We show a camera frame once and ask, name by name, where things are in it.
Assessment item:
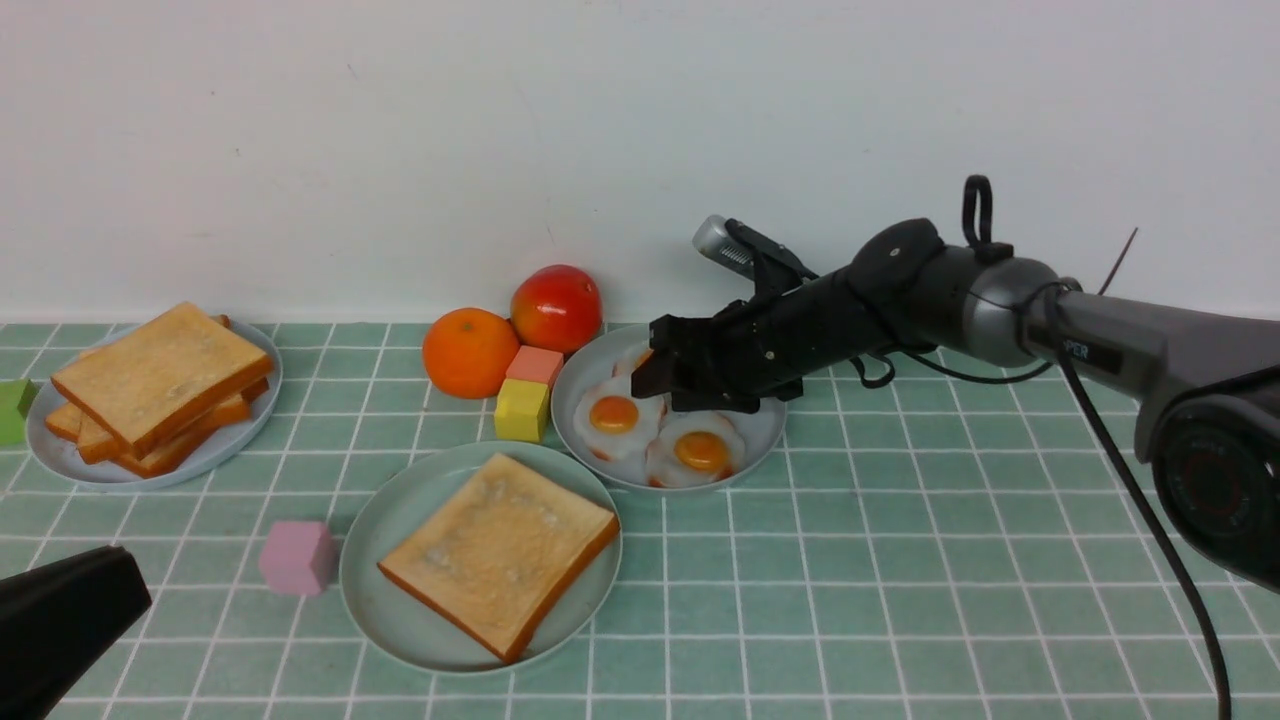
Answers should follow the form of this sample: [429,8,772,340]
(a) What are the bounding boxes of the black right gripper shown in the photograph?
[630,273,896,414]

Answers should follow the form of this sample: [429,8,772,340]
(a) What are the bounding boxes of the fried egg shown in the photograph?
[644,411,748,489]
[573,375,667,462]
[612,345,653,377]

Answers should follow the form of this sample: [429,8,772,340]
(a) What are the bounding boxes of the toast slice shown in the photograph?
[111,428,218,479]
[378,454,620,665]
[44,378,269,465]
[51,302,275,455]

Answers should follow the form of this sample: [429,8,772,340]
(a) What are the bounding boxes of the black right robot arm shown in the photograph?
[632,217,1279,591]

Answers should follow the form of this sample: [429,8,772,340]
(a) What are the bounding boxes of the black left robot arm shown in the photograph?
[1,544,152,719]

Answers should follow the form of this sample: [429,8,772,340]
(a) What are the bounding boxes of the grey egg plate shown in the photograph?
[550,325,787,495]

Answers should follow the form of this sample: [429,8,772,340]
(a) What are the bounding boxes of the red apple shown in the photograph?
[509,264,604,354]

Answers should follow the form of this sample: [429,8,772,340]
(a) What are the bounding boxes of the salmon wooden cube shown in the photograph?
[506,345,564,388]

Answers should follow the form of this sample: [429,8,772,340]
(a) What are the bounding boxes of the yellow wooden cube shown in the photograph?
[493,378,550,445]

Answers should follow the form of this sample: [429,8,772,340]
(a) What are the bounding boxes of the orange fruit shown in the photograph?
[422,307,521,400]

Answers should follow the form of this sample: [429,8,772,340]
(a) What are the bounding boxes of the light green empty plate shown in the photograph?
[340,441,625,675]

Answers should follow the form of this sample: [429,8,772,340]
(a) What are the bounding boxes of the pink wooden cube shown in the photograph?
[259,520,338,597]

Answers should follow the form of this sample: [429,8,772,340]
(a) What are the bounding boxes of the grey bread plate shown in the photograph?
[26,316,284,493]

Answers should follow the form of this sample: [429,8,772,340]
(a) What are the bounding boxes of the green wooden cube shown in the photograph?
[0,378,38,447]

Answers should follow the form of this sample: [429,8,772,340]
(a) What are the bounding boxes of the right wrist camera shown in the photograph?
[692,215,818,297]

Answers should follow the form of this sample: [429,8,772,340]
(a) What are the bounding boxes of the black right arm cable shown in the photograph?
[850,176,1233,720]

